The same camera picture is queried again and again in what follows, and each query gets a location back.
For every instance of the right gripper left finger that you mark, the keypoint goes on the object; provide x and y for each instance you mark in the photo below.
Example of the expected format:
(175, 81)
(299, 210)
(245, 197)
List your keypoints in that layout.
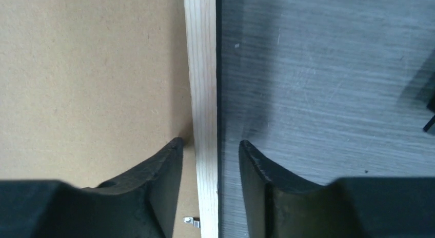
(140, 202)

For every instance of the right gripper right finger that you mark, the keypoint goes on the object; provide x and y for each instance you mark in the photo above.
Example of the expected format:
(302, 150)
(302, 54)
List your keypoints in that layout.
(279, 203)

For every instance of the black wooden picture frame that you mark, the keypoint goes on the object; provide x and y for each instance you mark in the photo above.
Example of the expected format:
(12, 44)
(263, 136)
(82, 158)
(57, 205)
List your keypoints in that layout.
(202, 110)

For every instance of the metal retaining clip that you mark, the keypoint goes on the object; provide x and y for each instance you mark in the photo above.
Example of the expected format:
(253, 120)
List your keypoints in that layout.
(195, 222)

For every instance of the brown frame backing board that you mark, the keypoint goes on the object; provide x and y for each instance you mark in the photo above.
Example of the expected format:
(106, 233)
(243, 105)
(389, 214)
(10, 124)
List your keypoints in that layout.
(91, 87)

